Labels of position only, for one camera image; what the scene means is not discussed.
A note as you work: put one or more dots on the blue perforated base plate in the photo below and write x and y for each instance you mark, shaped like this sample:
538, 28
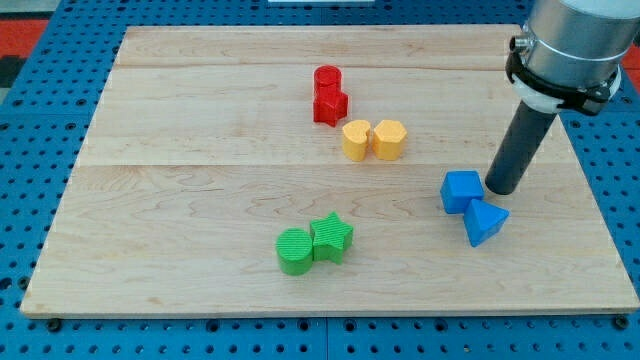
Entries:
44, 117

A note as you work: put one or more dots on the red star block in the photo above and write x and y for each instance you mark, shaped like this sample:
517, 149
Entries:
330, 106

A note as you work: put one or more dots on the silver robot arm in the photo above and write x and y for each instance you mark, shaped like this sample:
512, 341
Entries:
568, 54

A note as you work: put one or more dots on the red cylinder block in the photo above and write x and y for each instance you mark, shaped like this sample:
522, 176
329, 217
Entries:
327, 79

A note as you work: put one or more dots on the yellow heart block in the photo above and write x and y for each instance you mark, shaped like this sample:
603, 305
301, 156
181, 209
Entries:
355, 139

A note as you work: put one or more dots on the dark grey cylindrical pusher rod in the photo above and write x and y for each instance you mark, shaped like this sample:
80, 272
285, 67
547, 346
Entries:
522, 139

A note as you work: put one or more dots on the light wooden board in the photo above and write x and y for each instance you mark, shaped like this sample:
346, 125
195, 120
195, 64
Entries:
203, 150

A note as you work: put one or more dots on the green star block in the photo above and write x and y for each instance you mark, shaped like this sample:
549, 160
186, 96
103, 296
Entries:
331, 238

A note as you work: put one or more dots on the green cylinder block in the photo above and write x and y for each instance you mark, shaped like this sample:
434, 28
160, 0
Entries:
294, 248

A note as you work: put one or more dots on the blue cube block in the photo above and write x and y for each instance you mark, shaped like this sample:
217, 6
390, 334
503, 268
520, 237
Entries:
459, 188

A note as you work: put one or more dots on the yellow hexagon block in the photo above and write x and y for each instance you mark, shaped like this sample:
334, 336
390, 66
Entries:
389, 140

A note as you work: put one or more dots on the blue triangle block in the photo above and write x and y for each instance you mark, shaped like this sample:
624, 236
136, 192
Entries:
483, 220

